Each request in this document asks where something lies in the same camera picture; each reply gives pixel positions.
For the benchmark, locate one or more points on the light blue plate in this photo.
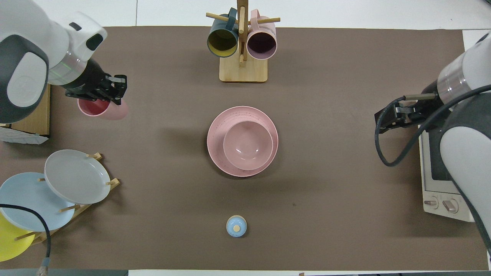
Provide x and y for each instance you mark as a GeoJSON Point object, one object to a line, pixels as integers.
{"type": "Point", "coordinates": [30, 203]}

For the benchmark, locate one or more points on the wooden mug tree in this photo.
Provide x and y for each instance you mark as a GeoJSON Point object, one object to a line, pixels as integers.
{"type": "Point", "coordinates": [243, 73]}

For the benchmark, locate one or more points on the pink bowl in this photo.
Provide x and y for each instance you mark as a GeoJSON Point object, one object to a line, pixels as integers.
{"type": "Point", "coordinates": [247, 145]}

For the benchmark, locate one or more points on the brown table mat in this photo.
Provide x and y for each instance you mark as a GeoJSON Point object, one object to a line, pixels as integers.
{"type": "Point", "coordinates": [326, 191]}

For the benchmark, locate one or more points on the yellow plate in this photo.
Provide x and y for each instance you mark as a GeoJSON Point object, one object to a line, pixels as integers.
{"type": "Point", "coordinates": [11, 245]}

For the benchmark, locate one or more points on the blue bell with wooden knob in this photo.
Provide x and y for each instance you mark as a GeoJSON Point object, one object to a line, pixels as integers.
{"type": "Point", "coordinates": [236, 226]}

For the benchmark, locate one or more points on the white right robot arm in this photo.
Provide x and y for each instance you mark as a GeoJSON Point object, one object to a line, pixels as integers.
{"type": "Point", "coordinates": [468, 161]}

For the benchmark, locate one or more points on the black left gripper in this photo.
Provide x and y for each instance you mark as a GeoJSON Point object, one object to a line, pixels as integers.
{"type": "Point", "coordinates": [90, 82]}

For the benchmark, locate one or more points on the pink cup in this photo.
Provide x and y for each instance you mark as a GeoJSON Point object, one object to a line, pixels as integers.
{"type": "Point", "coordinates": [117, 112]}

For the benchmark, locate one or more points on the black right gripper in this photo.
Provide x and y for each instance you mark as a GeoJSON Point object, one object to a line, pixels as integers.
{"type": "Point", "coordinates": [427, 107]}

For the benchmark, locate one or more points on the wooden shelf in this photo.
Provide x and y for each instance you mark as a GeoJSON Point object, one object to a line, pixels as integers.
{"type": "Point", "coordinates": [38, 119]}

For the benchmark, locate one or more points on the dark teal mug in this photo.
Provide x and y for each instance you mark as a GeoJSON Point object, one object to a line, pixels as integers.
{"type": "Point", "coordinates": [222, 42]}

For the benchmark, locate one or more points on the grey plate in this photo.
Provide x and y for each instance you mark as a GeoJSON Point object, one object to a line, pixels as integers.
{"type": "Point", "coordinates": [76, 176]}

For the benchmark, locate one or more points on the light pink mug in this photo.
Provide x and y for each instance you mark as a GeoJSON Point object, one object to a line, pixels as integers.
{"type": "Point", "coordinates": [262, 44]}

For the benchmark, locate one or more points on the crumpled white paper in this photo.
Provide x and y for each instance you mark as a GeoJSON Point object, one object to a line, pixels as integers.
{"type": "Point", "coordinates": [23, 137]}

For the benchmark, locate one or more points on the white toaster oven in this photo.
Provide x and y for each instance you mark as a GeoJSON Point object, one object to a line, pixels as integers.
{"type": "Point", "coordinates": [433, 191]}

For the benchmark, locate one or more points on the wooden plate rack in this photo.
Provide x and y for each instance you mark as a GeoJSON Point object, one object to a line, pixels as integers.
{"type": "Point", "coordinates": [114, 183]}

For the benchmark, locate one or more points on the pink plate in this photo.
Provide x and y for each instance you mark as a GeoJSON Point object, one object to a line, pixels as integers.
{"type": "Point", "coordinates": [218, 155]}

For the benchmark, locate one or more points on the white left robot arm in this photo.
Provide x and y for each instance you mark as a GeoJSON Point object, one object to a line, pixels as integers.
{"type": "Point", "coordinates": [23, 76]}

